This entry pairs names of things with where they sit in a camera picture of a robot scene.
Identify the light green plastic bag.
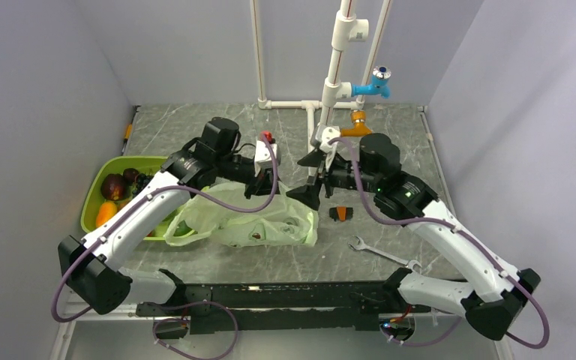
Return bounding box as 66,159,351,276
164,182,319,248

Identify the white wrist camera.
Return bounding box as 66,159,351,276
253,131,281,176
311,124,341,154

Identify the silver metal wrench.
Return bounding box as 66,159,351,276
347,235,422,271

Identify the dark red fake apple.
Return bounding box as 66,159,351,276
100,173,127,202

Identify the dark green fake avocado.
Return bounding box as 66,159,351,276
173,221,194,237

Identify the blue plastic faucet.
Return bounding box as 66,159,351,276
352,66,392,99

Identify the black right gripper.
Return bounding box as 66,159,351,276
286,148,382,209

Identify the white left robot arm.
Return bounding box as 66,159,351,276
51,117,281,323

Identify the white PVC pipe frame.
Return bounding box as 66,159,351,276
247,1,394,151

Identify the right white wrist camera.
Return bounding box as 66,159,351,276
311,124,341,154

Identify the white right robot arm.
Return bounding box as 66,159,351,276
288,133,541,341

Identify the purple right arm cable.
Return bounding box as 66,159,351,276
328,136,551,350

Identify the dark maroon fake plum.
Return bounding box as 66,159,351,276
122,168,140,185

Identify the dark fake grape bunch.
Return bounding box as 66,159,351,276
131,172,153,197

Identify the orange plastic faucet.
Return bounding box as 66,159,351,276
340,109,373,137

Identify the green plastic basin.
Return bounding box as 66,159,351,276
80,156,182,242

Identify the black orange small tool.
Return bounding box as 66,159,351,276
328,206,354,222

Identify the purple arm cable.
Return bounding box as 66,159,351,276
50,133,280,324
328,136,551,350

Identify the yellow orange fake mango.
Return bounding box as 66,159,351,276
94,201,119,228

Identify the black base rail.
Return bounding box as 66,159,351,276
136,280,429,335

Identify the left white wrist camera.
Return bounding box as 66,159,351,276
253,131,281,176

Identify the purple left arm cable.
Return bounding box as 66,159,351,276
50,133,280,324

